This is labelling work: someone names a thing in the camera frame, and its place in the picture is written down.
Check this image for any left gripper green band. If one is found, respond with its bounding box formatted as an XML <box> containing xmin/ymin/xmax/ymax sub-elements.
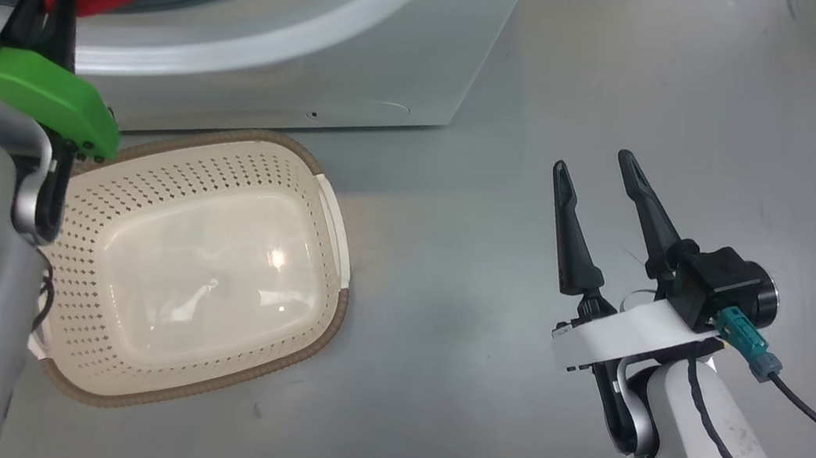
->
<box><xmin>0</xmin><ymin>0</ymin><xmax>138</xmax><ymax>247</ymax></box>

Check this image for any round filter cover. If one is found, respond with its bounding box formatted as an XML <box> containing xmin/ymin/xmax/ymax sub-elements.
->
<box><xmin>304</xmin><ymin>91</ymin><xmax>412</xmax><ymax>136</ymax></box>

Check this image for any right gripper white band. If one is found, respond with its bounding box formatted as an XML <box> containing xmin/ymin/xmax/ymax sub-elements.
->
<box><xmin>517</xmin><ymin>140</ymin><xmax>749</xmax><ymax>458</ymax></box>

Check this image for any white washing machine body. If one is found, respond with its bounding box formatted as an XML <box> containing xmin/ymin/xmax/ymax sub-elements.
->
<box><xmin>0</xmin><ymin>0</ymin><xmax>534</xmax><ymax>184</ymax></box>

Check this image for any cream perforated laundry basket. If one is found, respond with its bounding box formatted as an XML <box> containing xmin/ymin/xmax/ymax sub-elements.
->
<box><xmin>20</xmin><ymin>102</ymin><xmax>370</xmax><ymax>438</ymax></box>

